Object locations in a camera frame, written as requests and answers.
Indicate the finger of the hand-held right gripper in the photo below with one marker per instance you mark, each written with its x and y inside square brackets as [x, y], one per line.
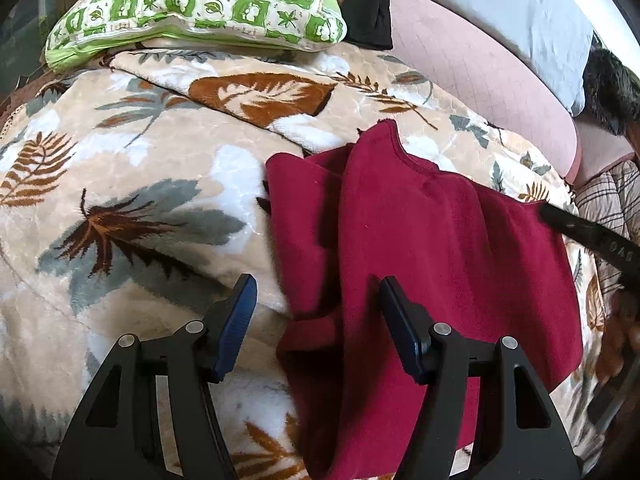
[565, 220]

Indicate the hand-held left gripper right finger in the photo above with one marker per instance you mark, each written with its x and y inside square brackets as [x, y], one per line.
[400, 330]

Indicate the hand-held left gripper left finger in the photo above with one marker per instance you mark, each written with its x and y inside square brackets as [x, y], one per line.
[235, 325]

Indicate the dark red sweater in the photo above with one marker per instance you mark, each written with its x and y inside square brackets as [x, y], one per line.
[415, 240]

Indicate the plaid quilt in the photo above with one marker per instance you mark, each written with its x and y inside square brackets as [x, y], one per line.
[607, 200]

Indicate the dark furry cloth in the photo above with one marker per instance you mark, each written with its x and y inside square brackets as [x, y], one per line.
[612, 92]

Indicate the pink quilted bed sheet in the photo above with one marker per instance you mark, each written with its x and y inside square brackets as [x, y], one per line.
[490, 85]

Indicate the leaf print fleece blanket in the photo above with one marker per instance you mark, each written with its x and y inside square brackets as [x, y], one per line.
[125, 210]

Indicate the light blue pillow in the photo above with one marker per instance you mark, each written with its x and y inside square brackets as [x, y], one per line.
[515, 15]

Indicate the black cloth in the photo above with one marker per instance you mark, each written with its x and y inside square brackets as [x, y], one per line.
[367, 5]

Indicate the brown quilted bedspread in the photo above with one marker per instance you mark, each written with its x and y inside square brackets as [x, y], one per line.
[10, 107]

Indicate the green checked pillow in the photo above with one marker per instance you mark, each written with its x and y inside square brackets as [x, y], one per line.
[200, 5]

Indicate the stained glass door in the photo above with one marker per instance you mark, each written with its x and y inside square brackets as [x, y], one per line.
[35, 10]

